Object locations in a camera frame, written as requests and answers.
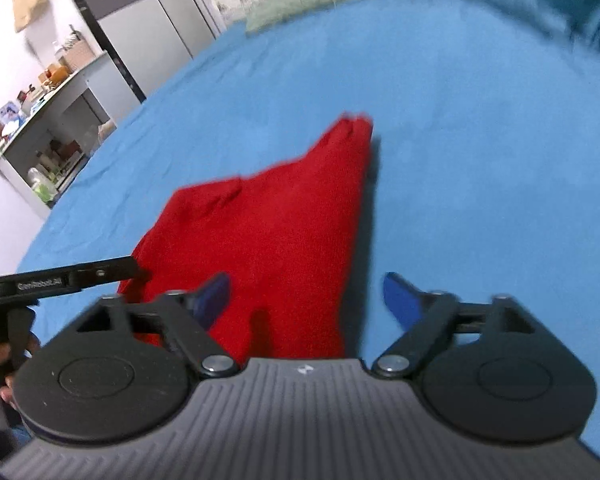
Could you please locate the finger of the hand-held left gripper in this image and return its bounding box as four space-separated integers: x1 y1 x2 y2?
70 255 152 292

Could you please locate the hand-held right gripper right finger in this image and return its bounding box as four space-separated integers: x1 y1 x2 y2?
370 272 536 378

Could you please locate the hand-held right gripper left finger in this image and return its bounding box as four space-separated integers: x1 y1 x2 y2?
75 272 241 378

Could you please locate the red long-sleeved sweater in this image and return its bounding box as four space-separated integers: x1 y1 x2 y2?
117 112 376 361

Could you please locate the green plastic package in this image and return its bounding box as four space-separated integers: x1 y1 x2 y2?
27 167 58 203

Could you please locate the bed with blue sheet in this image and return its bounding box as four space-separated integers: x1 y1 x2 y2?
17 0 600 466

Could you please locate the blue printed box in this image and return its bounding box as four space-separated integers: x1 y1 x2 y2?
0 102 23 136

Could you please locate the white shelf desk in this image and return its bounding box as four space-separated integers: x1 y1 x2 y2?
0 52 118 221

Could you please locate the wicker basket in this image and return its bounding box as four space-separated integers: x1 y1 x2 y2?
62 40 95 72

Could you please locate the grey white wardrobe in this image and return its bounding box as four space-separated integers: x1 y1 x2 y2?
55 0 221 103

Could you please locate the hanging beige paper bag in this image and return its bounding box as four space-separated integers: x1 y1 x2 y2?
12 0 51 33

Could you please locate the green pillow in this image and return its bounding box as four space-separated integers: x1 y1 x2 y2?
245 0 386 33

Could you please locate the blue duvet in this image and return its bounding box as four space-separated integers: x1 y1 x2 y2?
385 0 600 63

